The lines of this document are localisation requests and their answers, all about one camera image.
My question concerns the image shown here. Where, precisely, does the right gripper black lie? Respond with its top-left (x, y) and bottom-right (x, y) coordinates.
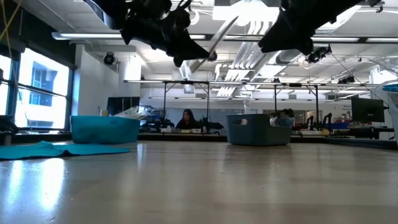
top-left (258, 0), bottom-right (362, 57)

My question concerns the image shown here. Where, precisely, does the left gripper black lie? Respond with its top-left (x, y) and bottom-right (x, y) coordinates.
top-left (120, 0), bottom-right (210, 68)

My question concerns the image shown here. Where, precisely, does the green toothbrush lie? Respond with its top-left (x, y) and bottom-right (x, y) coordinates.
top-left (113, 105), bottom-right (153, 121)

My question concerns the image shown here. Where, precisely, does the teal plastic lid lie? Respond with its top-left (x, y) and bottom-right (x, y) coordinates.
top-left (0, 140), bottom-right (131, 161)

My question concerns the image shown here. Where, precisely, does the person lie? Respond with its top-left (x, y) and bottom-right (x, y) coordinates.
top-left (175, 108), bottom-right (202, 130)

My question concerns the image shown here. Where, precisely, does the black monitor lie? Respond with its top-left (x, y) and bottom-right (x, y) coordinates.
top-left (107, 96), bottom-right (140, 116)
top-left (351, 96), bottom-right (386, 123)

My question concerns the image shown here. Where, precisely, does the dark grey plastic bin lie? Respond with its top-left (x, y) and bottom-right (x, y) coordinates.
top-left (226, 113), bottom-right (293, 146)

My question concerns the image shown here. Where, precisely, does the blue background crate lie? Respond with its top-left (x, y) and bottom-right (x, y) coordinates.
top-left (329, 121), bottom-right (351, 130)

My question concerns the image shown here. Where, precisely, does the teal plastic bin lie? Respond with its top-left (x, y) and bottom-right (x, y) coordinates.
top-left (70, 115), bottom-right (141, 145)

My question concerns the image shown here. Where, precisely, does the background dark table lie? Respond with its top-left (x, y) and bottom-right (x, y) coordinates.
top-left (292, 126), bottom-right (398, 149)

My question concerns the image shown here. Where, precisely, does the silver ceiling duct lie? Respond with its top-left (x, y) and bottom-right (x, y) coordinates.
top-left (176, 60), bottom-right (191, 80)

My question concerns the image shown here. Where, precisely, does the black rig frame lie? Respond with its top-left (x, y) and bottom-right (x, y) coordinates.
top-left (161, 80), bottom-right (212, 131)
top-left (248, 82), bottom-right (321, 131)

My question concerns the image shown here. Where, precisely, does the white ring light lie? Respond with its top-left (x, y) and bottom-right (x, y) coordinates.
top-left (189, 8), bottom-right (200, 26)

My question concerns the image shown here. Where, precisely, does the black ceiling track camera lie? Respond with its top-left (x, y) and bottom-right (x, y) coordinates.
top-left (305, 45), bottom-right (333, 65)

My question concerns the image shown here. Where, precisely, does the black rail-mounted camera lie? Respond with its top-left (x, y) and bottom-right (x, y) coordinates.
top-left (338, 75), bottom-right (356, 85)

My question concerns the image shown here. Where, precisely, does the black window frame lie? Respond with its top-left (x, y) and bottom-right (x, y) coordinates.
top-left (0, 46), bottom-right (77, 131)

